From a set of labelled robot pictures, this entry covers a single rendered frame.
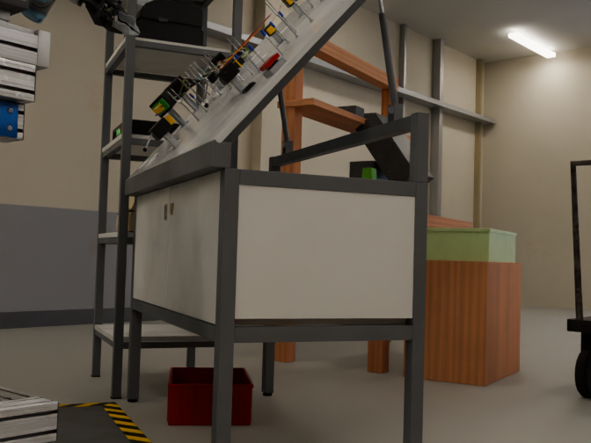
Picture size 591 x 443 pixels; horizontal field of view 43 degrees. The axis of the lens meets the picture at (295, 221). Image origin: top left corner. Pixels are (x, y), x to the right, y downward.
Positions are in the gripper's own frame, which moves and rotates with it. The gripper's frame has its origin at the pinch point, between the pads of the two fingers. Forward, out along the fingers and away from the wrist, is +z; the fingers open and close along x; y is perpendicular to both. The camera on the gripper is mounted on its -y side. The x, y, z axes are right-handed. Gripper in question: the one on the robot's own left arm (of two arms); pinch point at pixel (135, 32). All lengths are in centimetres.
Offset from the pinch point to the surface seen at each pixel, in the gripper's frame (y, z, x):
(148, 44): -53, 9, 21
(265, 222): 66, 48, -52
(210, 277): 55, 44, -70
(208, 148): 65, 26, -43
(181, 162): 38, 27, -42
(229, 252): 66, 43, -64
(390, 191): 68, 76, -27
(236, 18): -50, 35, 51
